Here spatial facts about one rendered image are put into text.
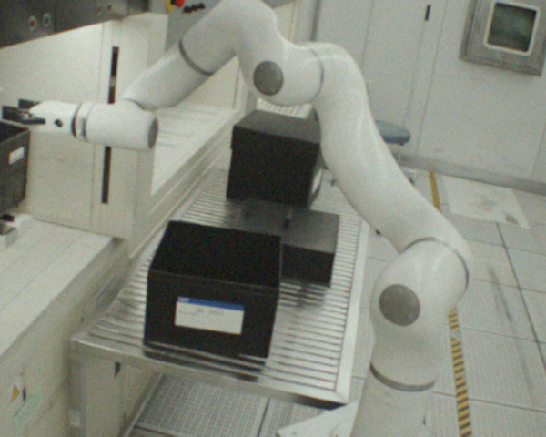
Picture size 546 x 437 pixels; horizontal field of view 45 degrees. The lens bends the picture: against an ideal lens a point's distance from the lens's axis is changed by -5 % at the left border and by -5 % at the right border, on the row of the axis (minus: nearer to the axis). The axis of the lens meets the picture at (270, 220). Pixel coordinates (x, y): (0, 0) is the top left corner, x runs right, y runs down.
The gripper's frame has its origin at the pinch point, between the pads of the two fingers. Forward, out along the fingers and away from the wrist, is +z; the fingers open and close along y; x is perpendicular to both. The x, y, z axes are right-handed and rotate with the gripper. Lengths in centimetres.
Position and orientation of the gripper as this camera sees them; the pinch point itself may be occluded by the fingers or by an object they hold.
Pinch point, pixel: (16, 109)
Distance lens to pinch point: 153.2
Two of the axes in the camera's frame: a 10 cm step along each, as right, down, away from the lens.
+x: 1.4, -9.1, -3.8
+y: 1.8, -3.5, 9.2
